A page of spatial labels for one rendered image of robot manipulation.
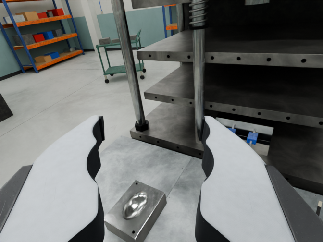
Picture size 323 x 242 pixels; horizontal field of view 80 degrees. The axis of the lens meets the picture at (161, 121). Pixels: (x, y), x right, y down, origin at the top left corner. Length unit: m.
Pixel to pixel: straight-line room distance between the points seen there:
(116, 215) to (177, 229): 0.23
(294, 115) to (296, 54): 0.26
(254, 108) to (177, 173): 0.47
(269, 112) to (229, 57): 0.31
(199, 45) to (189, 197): 0.65
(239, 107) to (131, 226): 0.70
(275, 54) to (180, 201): 0.70
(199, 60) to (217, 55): 0.08
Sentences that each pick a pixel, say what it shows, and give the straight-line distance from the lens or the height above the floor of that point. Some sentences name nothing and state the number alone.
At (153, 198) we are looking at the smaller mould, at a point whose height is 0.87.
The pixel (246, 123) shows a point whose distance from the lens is 1.04.
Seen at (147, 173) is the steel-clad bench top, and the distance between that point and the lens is 1.00.
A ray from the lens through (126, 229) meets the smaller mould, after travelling 0.77.
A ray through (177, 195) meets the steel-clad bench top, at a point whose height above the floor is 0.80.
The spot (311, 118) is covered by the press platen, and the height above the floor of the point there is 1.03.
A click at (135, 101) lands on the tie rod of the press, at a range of 1.21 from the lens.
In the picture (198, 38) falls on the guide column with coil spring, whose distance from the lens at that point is 0.91.
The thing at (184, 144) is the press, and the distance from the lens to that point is 1.15.
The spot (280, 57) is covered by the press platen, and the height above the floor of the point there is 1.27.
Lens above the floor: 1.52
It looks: 32 degrees down
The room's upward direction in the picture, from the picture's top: 8 degrees counter-clockwise
